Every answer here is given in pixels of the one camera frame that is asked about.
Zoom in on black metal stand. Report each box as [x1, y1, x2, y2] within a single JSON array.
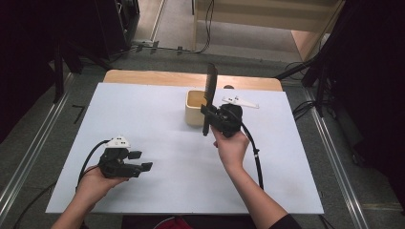
[[52, 39, 113, 104]]

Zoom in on light wooden partition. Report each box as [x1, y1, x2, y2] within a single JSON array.
[[192, 0, 347, 63]]

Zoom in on person's right hand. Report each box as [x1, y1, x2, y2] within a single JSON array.
[[211, 125, 251, 172]]

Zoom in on black comb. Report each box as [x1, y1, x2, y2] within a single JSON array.
[[202, 62, 220, 137]]

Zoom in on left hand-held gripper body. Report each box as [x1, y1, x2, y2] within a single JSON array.
[[96, 135, 143, 179]]

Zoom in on wooden table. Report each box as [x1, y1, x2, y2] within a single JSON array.
[[102, 69, 284, 93]]

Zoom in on person's left hand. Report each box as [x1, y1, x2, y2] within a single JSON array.
[[75, 164, 129, 208]]

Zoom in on square wooden cup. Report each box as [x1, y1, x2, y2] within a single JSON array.
[[184, 89, 212, 128]]

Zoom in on hanging black cable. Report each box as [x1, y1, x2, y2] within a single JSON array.
[[190, 0, 216, 54]]

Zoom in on black tripod stand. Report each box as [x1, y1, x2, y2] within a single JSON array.
[[274, 47, 333, 118]]

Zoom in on red cloth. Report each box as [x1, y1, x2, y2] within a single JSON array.
[[154, 216, 197, 229]]

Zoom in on aluminium floor rail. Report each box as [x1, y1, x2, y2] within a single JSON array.
[[302, 86, 371, 229], [0, 72, 76, 218]]

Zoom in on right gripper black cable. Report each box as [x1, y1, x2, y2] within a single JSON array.
[[239, 121, 266, 191]]

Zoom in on coiled black floor cables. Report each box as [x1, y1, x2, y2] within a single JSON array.
[[290, 99, 320, 121]]

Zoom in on white table board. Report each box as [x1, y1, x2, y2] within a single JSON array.
[[45, 82, 325, 215]]

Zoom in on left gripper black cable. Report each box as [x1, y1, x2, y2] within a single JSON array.
[[12, 138, 112, 229]]

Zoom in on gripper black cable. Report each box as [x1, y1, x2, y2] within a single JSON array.
[[239, 121, 266, 191], [12, 138, 112, 229]]

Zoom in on black cabinet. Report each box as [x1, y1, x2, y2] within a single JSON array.
[[94, 0, 141, 60]]

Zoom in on person's dark clothing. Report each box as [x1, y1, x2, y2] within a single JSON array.
[[122, 215, 259, 229]]

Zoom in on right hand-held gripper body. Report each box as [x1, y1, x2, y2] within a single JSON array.
[[211, 95, 260, 138]]

